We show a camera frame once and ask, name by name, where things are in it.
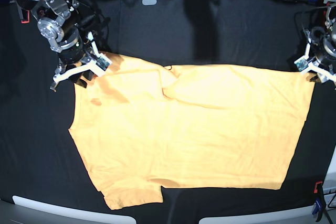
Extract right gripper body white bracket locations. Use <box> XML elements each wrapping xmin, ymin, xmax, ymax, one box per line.
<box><xmin>50</xmin><ymin>32</ymin><xmax>112</xmax><ymax>91</ymax></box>

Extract red blue clamp bottom right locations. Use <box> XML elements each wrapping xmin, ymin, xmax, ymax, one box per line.
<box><xmin>312</xmin><ymin>181</ymin><xmax>326</xmax><ymax>222</ymax></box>

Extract red black clamp left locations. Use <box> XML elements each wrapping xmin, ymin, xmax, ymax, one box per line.
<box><xmin>16</xmin><ymin>0</ymin><xmax>30</xmax><ymax>24</ymax></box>

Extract black table cloth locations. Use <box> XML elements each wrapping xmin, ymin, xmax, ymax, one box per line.
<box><xmin>1</xmin><ymin>0</ymin><xmax>335</xmax><ymax>223</ymax></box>

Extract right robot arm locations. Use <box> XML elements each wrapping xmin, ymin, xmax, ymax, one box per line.
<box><xmin>15</xmin><ymin>0</ymin><xmax>112</xmax><ymax>91</ymax></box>

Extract yellow t-shirt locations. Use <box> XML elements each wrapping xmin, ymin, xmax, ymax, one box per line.
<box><xmin>69</xmin><ymin>54</ymin><xmax>314</xmax><ymax>210</ymax></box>

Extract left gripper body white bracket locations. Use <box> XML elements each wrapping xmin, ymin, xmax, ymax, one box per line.
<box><xmin>294</xmin><ymin>44</ymin><xmax>335</xmax><ymax>84</ymax></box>

